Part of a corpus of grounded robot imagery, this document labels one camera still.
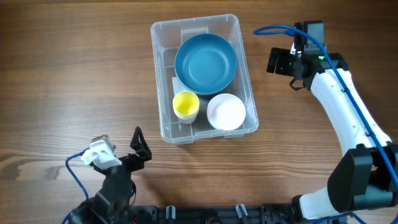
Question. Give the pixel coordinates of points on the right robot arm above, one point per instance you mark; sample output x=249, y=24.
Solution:
x=362, y=179

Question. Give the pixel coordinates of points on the dark blue bowl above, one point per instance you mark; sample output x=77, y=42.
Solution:
x=206, y=64

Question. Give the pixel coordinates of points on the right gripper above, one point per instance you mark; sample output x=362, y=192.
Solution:
x=283, y=55

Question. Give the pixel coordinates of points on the pink bowl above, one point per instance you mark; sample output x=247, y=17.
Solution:
x=226, y=112

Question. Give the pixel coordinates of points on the yellow cup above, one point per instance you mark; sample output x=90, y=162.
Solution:
x=186, y=103

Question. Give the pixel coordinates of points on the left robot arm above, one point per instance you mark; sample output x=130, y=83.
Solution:
x=111, y=204

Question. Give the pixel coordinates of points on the pink cup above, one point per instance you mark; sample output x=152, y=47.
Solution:
x=187, y=121

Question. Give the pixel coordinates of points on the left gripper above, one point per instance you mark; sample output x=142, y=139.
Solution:
x=142, y=149

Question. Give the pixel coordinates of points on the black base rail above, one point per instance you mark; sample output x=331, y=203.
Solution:
x=278, y=213

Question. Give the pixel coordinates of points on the white paper label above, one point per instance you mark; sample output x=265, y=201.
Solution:
x=177, y=86

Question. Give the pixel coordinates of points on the clear plastic storage container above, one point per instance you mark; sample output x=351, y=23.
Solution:
x=167, y=37

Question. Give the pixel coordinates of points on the cream cup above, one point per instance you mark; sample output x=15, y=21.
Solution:
x=190, y=117

